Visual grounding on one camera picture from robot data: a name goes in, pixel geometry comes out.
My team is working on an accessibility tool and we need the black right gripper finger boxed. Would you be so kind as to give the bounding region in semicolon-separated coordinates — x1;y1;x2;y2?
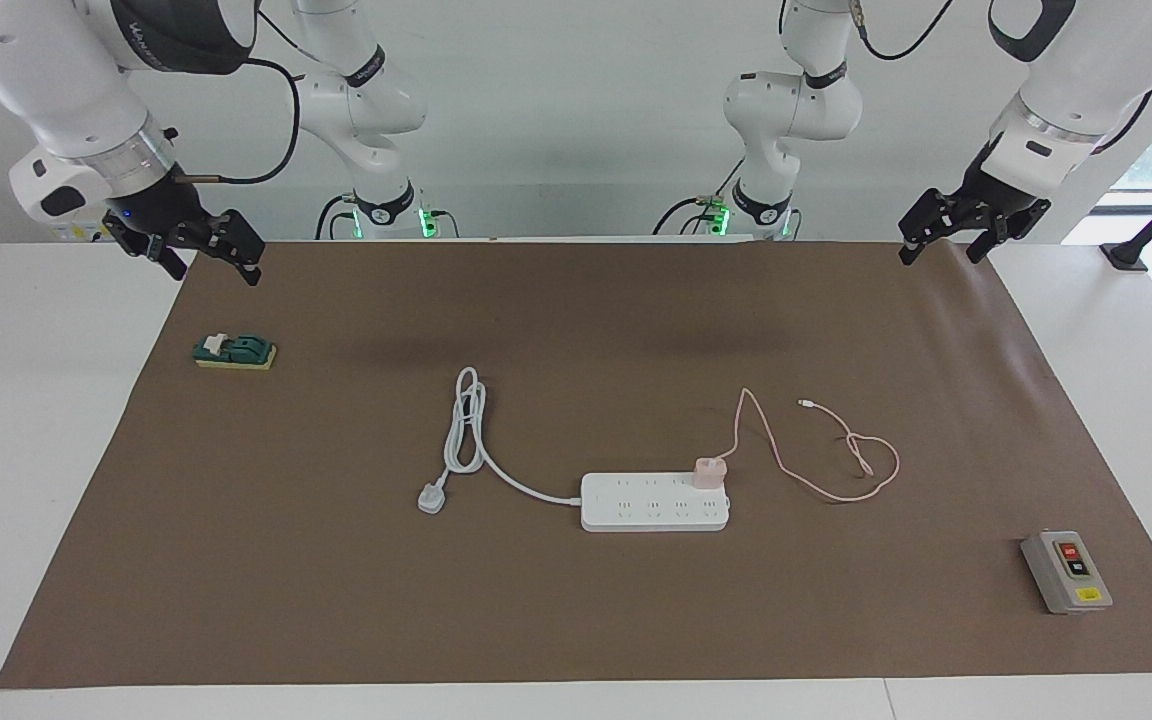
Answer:
206;208;267;288
146;238;189;283

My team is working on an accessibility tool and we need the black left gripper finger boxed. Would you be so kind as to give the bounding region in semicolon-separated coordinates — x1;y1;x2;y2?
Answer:
898;187;949;267
966;205;1015;265

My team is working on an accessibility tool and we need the pink charging cable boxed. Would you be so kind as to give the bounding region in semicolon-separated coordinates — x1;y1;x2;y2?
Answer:
724;388;903;504

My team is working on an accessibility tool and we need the white power strip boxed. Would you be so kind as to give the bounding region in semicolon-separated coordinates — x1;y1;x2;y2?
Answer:
580;472;732;533

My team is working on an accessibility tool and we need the brown table mat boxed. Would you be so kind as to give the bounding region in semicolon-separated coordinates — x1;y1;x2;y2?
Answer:
0;238;1152;689

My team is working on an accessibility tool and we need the white wall socket box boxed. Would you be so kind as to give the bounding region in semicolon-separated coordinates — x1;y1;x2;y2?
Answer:
44;215;122;243

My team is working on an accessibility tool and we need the black base power cable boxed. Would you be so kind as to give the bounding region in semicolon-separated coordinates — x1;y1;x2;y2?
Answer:
651;192;737;238
315;193;362;241

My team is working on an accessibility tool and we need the green knife switch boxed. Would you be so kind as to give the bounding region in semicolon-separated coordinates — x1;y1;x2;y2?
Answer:
192;332;278;372

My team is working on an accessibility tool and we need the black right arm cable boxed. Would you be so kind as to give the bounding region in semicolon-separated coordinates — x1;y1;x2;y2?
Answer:
171;10;339;187

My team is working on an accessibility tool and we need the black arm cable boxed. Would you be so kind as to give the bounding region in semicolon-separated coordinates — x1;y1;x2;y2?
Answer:
848;0;1152;153
171;10;339;187

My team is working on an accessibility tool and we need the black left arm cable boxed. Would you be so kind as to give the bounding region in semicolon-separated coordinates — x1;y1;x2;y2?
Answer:
848;0;1152;153

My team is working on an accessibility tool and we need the white power cord with plug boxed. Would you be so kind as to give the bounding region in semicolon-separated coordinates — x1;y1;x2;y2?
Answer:
417;366;585;516

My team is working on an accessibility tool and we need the grey on-off switch box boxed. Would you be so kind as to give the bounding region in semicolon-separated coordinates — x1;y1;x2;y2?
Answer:
1021;530;1114;615

